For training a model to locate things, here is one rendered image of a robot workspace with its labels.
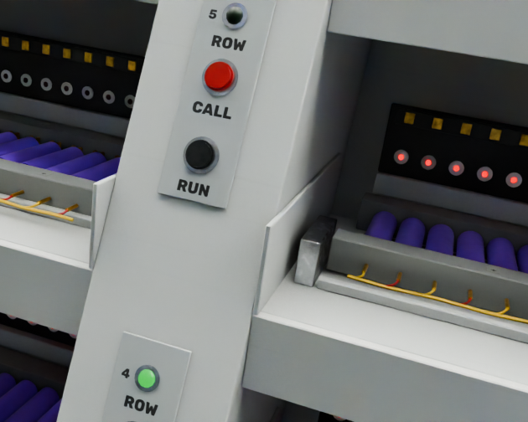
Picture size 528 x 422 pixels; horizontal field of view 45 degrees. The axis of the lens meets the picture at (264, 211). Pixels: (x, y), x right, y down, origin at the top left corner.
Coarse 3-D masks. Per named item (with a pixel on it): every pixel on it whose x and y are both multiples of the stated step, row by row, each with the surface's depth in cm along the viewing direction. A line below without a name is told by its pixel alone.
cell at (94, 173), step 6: (102, 162) 48; (108, 162) 48; (114, 162) 48; (90, 168) 46; (96, 168) 46; (102, 168) 47; (108, 168) 47; (114, 168) 48; (72, 174) 44; (78, 174) 44; (84, 174) 45; (90, 174) 45; (96, 174) 46; (102, 174) 46; (108, 174) 47; (96, 180) 45
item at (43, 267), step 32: (0, 96) 57; (96, 128) 55; (96, 192) 34; (0, 224) 39; (32, 224) 40; (64, 224) 41; (96, 224) 35; (0, 256) 37; (32, 256) 36; (64, 256) 36; (0, 288) 38; (32, 288) 37; (64, 288) 36; (32, 320) 38; (64, 320) 37
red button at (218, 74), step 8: (216, 64) 34; (224, 64) 34; (208, 72) 34; (216, 72) 34; (224, 72) 34; (232, 72) 34; (208, 80) 34; (216, 80) 34; (224, 80) 34; (232, 80) 34; (216, 88) 34; (224, 88) 34
